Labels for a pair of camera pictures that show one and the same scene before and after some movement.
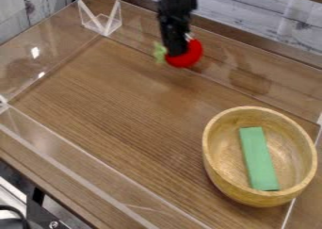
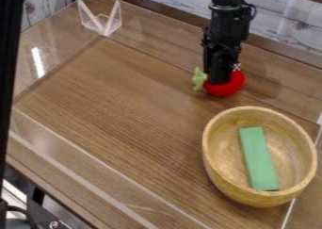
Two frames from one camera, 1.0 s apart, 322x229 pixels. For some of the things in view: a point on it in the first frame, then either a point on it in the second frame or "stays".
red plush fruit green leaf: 186,59 to 223,89
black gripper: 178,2 to 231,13
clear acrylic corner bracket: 103,24 stays
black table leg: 37,196 stays
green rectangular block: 258,159 stays
